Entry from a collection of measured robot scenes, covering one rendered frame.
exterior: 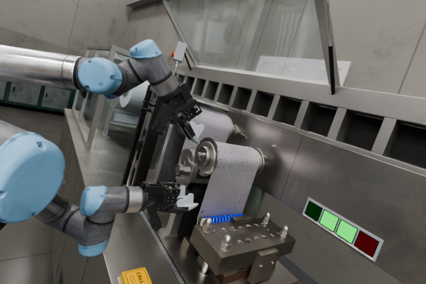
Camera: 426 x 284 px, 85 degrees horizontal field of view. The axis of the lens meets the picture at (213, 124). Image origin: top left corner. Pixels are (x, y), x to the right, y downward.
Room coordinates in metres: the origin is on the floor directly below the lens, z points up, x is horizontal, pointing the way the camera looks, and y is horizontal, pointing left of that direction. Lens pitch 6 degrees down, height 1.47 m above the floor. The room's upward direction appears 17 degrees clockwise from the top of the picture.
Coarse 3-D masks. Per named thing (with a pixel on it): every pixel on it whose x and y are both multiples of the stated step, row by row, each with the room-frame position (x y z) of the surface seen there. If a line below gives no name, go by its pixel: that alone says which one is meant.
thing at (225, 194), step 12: (216, 180) 0.83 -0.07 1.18; (228, 180) 0.87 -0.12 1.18; (240, 180) 0.91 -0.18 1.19; (252, 180) 0.96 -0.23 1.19; (216, 192) 0.85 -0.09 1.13; (228, 192) 0.88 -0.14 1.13; (240, 192) 0.93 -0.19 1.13; (204, 204) 0.82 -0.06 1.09; (216, 204) 0.86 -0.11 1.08; (228, 204) 0.90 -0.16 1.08; (240, 204) 0.94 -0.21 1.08; (204, 216) 0.83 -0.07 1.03
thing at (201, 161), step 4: (200, 148) 0.86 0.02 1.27; (204, 148) 0.85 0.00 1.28; (208, 148) 0.85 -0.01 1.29; (204, 152) 0.84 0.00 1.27; (208, 152) 0.83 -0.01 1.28; (196, 156) 0.87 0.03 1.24; (200, 156) 0.85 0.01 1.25; (208, 156) 0.83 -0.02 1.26; (196, 160) 0.87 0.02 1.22; (200, 160) 0.85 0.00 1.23; (204, 160) 0.83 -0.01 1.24; (208, 160) 0.83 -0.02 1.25; (200, 164) 0.84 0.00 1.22; (204, 164) 0.83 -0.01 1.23
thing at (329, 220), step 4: (324, 212) 0.80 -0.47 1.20; (328, 212) 0.79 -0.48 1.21; (324, 216) 0.79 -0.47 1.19; (328, 216) 0.78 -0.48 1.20; (332, 216) 0.77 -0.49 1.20; (324, 220) 0.79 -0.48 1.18; (328, 220) 0.78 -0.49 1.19; (332, 220) 0.77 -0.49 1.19; (336, 220) 0.76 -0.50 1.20; (324, 224) 0.78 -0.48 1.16; (328, 224) 0.77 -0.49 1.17; (332, 224) 0.77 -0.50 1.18; (328, 228) 0.77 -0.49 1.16; (332, 228) 0.76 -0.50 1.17
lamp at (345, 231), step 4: (340, 224) 0.75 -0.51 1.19; (344, 224) 0.74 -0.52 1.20; (348, 224) 0.73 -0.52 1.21; (340, 228) 0.74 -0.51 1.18; (344, 228) 0.74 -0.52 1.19; (348, 228) 0.73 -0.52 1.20; (352, 228) 0.72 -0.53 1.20; (340, 232) 0.74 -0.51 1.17; (344, 232) 0.73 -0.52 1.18; (348, 232) 0.73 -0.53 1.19; (352, 232) 0.72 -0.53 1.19; (344, 236) 0.73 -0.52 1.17; (348, 236) 0.72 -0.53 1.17; (352, 236) 0.71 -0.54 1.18; (348, 240) 0.72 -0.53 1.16
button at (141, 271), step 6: (132, 270) 0.62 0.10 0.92; (138, 270) 0.62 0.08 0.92; (144, 270) 0.63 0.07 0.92; (120, 276) 0.60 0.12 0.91; (126, 276) 0.59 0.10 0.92; (132, 276) 0.60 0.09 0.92; (138, 276) 0.60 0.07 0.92; (144, 276) 0.61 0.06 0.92; (126, 282) 0.57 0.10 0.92; (132, 282) 0.58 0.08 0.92; (138, 282) 0.58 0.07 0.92; (144, 282) 0.59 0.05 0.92; (150, 282) 0.60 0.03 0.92
